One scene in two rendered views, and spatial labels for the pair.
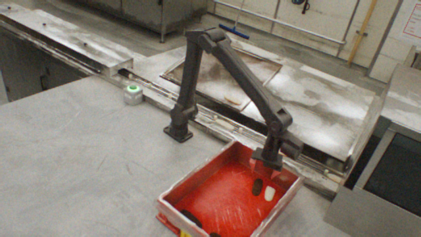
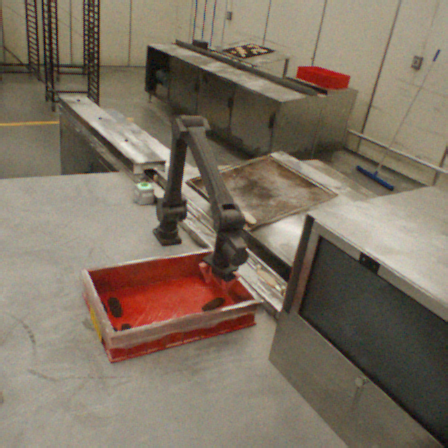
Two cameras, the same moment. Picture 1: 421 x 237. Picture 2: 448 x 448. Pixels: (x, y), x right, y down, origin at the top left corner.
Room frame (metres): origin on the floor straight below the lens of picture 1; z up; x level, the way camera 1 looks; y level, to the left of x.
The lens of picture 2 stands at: (-0.17, -0.72, 1.76)
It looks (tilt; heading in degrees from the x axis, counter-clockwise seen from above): 28 degrees down; 26
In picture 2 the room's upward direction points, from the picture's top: 9 degrees clockwise
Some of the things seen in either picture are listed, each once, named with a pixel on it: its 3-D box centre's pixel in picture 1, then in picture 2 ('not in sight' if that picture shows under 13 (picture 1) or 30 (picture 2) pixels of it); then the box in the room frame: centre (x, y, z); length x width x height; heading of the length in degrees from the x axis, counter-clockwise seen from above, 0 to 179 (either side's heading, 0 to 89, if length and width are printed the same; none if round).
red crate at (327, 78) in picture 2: not in sight; (322, 76); (5.12, 0.79, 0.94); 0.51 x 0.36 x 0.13; 67
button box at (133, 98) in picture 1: (133, 97); (144, 196); (1.36, 0.41, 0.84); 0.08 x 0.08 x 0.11; 63
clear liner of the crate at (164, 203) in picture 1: (233, 195); (170, 297); (0.79, -0.13, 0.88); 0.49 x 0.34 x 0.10; 148
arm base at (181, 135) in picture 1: (178, 126); (167, 229); (1.16, 0.14, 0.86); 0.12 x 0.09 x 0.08; 57
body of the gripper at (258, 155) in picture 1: (270, 152); (221, 257); (0.90, -0.23, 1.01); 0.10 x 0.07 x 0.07; 78
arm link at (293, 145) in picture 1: (287, 137); (233, 238); (0.88, -0.27, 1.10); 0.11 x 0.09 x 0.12; 55
